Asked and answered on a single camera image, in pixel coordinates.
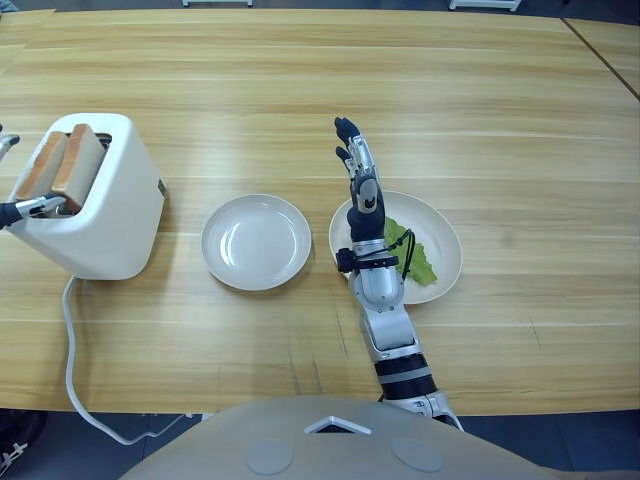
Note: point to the white round plate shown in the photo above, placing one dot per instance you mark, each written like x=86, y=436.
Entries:
x=255, y=242

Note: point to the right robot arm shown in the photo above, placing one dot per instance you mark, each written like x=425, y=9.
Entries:
x=390, y=330

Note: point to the cream toaster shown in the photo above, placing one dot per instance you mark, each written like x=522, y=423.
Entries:
x=120, y=220

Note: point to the robot body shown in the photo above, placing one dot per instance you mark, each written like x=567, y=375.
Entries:
x=330, y=450

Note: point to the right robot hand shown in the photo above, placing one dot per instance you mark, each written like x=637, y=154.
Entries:
x=367, y=220

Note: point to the green lettuce leaf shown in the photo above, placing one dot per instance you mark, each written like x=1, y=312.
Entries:
x=421, y=265

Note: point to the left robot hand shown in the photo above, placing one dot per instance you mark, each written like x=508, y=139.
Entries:
x=30, y=206

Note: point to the bread slice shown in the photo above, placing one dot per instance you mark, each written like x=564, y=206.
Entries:
x=80, y=160
x=41, y=162

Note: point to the cream round plate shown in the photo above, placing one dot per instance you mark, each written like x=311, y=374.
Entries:
x=435, y=235

